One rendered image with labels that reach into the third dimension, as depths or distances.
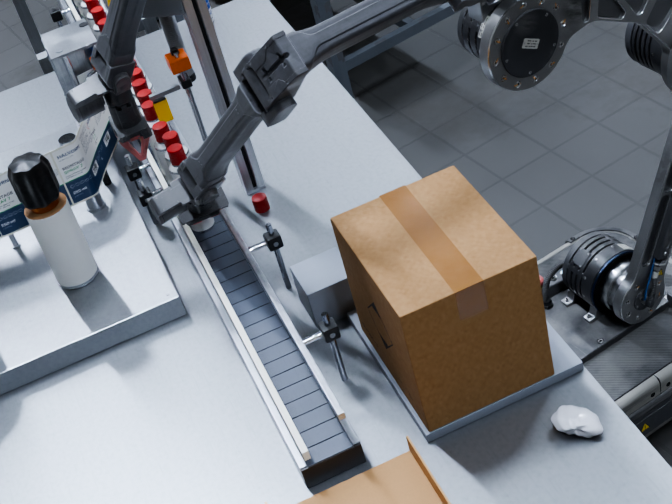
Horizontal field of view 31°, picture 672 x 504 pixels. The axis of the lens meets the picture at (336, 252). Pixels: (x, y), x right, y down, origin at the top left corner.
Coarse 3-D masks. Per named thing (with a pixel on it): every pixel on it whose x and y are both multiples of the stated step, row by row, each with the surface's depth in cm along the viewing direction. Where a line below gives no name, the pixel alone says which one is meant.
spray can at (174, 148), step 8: (176, 144) 246; (168, 152) 245; (176, 152) 244; (184, 152) 246; (176, 160) 245; (176, 168) 246; (176, 176) 247; (200, 224) 255; (208, 224) 256; (200, 232) 256
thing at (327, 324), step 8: (328, 320) 212; (320, 328) 213; (328, 328) 212; (336, 328) 212; (312, 336) 213; (320, 336) 213; (328, 336) 213; (336, 336) 213; (336, 344) 216; (336, 352) 217; (336, 360) 218; (344, 368) 220; (344, 376) 220
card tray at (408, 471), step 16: (384, 464) 204; (400, 464) 203; (416, 464) 203; (352, 480) 203; (368, 480) 202; (384, 480) 201; (400, 480) 201; (416, 480) 200; (432, 480) 196; (320, 496) 202; (336, 496) 201; (352, 496) 200; (368, 496) 200; (384, 496) 199; (400, 496) 198; (416, 496) 198; (432, 496) 197
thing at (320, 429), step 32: (224, 224) 257; (224, 256) 249; (224, 288) 241; (256, 288) 239; (256, 320) 232; (256, 352) 225; (288, 352) 223; (288, 384) 217; (320, 416) 209; (320, 448) 204
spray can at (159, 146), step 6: (156, 126) 253; (162, 126) 253; (156, 132) 253; (162, 132) 253; (156, 138) 254; (156, 144) 255; (162, 144) 254; (156, 150) 255; (162, 150) 254; (162, 156) 255; (162, 162) 257; (168, 168) 257; (168, 174) 259; (168, 180) 260
